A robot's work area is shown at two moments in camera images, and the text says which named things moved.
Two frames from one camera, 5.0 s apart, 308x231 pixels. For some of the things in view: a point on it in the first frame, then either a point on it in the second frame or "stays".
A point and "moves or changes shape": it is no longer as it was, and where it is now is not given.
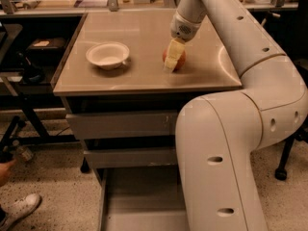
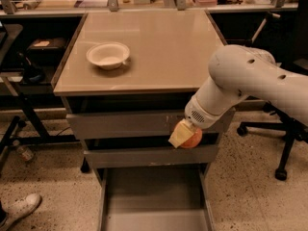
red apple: [181, 62] moves or changes shape
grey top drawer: [122, 124] stays
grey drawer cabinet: [125, 80] stays
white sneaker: [17, 210] stays
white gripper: [181, 29] to [201, 115]
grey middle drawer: [117, 158] stays
